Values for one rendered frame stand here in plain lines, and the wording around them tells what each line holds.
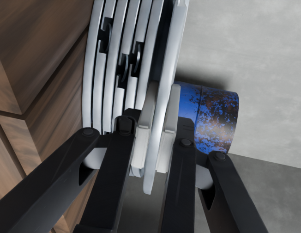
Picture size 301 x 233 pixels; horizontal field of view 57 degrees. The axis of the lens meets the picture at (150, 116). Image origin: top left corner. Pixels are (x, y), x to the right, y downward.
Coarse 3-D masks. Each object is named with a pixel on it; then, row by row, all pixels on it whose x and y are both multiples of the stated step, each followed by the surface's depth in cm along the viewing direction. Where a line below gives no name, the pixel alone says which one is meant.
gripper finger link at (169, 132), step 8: (176, 88) 20; (176, 96) 19; (168, 104) 18; (176, 104) 18; (168, 112) 17; (176, 112) 17; (168, 120) 16; (176, 120) 17; (168, 128) 16; (176, 128) 16; (168, 136) 15; (160, 144) 16; (168, 144) 16; (160, 152) 16; (168, 152) 16; (160, 160) 16; (168, 160) 16; (160, 168) 16
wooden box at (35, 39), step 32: (0, 0) 11; (32, 0) 13; (64, 0) 16; (0, 32) 11; (32, 32) 14; (64, 32) 17; (0, 64) 12; (32, 64) 14; (64, 64) 18; (0, 96) 14; (32, 96) 15; (64, 96) 19; (0, 128) 16; (32, 128) 16; (64, 128) 20; (0, 160) 19; (32, 160) 18; (0, 192) 23; (64, 224) 25
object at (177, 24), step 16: (176, 0) 17; (176, 16) 17; (176, 32) 17; (176, 48) 17; (176, 64) 34; (160, 80) 18; (160, 96) 18; (160, 112) 18; (160, 128) 19; (144, 176) 22; (144, 192) 27
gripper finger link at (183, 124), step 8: (184, 120) 18; (192, 120) 18; (184, 128) 17; (192, 128) 17; (176, 136) 16; (184, 136) 16; (192, 136) 17; (200, 152) 15; (200, 160) 15; (168, 168) 16; (200, 168) 14; (200, 176) 15; (208, 176) 14; (200, 184) 15; (208, 184) 15
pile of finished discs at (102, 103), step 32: (96, 0) 20; (128, 0) 23; (160, 0) 20; (96, 32) 20; (128, 32) 20; (160, 32) 27; (96, 64) 21; (128, 64) 24; (160, 64) 29; (96, 96) 22; (128, 96) 21; (96, 128) 24
